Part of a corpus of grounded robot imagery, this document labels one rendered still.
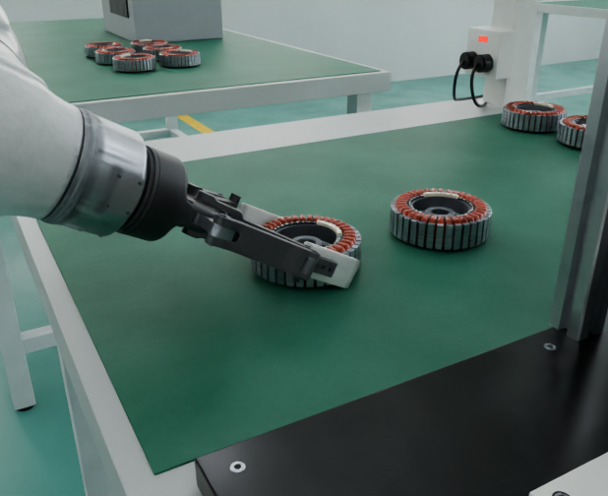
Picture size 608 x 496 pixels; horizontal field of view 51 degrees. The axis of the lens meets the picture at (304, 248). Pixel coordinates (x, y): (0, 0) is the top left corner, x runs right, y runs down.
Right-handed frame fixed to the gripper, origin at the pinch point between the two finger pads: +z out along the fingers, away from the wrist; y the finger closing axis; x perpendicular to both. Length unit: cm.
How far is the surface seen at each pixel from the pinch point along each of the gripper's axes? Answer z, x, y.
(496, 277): 13.6, 5.4, 12.8
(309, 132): 28, 14, -44
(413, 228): 10.4, 6.3, 3.1
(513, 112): 52, 32, -24
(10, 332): 11, -56, -96
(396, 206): 10.7, 7.8, -0.8
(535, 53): 290, 131, -210
